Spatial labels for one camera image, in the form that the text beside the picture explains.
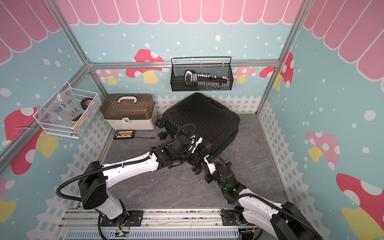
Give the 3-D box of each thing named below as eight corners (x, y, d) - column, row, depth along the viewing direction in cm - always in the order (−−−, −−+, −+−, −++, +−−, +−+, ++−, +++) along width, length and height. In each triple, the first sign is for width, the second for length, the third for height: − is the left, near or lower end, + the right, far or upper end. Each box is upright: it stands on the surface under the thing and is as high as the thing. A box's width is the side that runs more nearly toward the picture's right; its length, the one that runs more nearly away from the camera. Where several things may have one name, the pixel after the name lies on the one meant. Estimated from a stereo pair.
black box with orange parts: (114, 139, 108) (113, 137, 106) (117, 132, 112) (116, 130, 110) (133, 139, 108) (132, 137, 106) (135, 132, 112) (134, 130, 110)
